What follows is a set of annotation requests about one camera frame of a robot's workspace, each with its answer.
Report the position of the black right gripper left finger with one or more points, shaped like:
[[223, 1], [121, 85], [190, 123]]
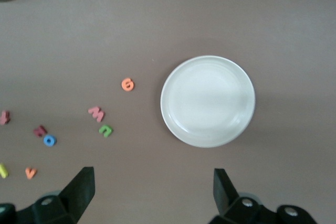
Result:
[[65, 205]]

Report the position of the orange foam digit 6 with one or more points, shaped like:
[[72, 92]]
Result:
[[123, 85]]

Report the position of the green foam letter U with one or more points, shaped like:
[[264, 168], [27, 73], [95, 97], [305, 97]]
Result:
[[102, 130]]

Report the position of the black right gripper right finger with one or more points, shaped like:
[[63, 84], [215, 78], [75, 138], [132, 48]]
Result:
[[231, 208]]

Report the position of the blue foam letter O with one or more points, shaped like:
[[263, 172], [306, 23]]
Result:
[[45, 140]]

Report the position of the salmon foam letter F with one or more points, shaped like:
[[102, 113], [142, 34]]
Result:
[[4, 118]]

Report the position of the dark red foam letter Z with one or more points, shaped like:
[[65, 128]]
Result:
[[40, 131]]

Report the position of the beige brown plate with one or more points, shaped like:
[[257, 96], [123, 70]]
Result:
[[207, 102]]

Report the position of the orange foam letter V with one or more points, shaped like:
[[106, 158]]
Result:
[[27, 170]]

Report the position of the pink foam letter W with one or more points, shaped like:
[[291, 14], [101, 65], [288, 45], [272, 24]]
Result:
[[96, 114]]

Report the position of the yellow foam letter K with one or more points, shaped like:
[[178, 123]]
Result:
[[3, 171]]

